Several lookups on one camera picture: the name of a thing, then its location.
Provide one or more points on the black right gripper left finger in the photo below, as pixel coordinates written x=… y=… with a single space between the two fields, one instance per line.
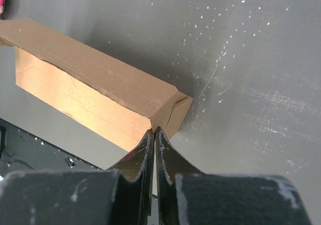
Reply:
x=118 y=195

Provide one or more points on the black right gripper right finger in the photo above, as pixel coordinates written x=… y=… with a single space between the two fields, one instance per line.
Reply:
x=186 y=195

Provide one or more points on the brown cardboard box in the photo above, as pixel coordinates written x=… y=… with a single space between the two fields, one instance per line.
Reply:
x=109 y=97

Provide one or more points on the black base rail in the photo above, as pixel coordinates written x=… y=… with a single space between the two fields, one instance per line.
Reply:
x=21 y=150

